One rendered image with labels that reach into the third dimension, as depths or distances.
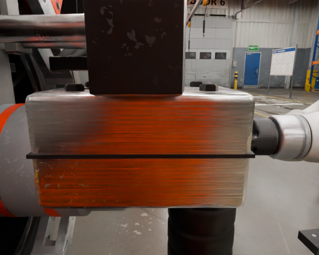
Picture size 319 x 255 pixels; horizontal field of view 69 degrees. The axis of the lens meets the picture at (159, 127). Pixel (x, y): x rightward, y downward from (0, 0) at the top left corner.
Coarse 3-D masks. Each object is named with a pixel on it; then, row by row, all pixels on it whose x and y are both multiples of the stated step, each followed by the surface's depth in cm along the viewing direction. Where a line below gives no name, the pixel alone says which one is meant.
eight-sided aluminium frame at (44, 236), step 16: (32, 0) 35; (48, 0) 39; (48, 64) 48; (48, 80) 50; (64, 80) 50; (80, 80) 54; (48, 224) 47; (64, 224) 47; (48, 240) 46; (64, 240) 46
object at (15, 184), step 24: (0, 120) 25; (24, 120) 25; (0, 144) 23; (24, 144) 23; (0, 168) 23; (24, 168) 23; (0, 192) 23; (24, 192) 23; (0, 216) 26; (24, 216) 27; (48, 216) 27; (72, 216) 27
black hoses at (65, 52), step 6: (60, 54) 33; (66, 54) 33; (72, 54) 34; (78, 54) 34; (84, 54) 34; (54, 60) 33; (60, 60) 33; (66, 60) 33; (72, 60) 33; (78, 60) 33; (84, 60) 33; (12, 66) 33; (54, 66) 33; (60, 66) 33; (66, 66) 33; (72, 66) 33; (78, 66) 33; (84, 66) 33
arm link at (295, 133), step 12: (276, 120) 45; (288, 120) 44; (300, 120) 44; (276, 132) 44; (288, 132) 43; (300, 132) 43; (276, 144) 44; (288, 144) 43; (300, 144) 43; (276, 156) 45; (288, 156) 45; (300, 156) 45
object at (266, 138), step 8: (256, 120) 45; (264, 120) 45; (256, 128) 44; (264, 128) 44; (272, 128) 44; (256, 136) 44; (264, 136) 43; (272, 136) 43; (256, 144) 44; (264, 144) 44; (272, 144) 44; (256, 152) 45; (264, 152) 45; (272, 152) 45
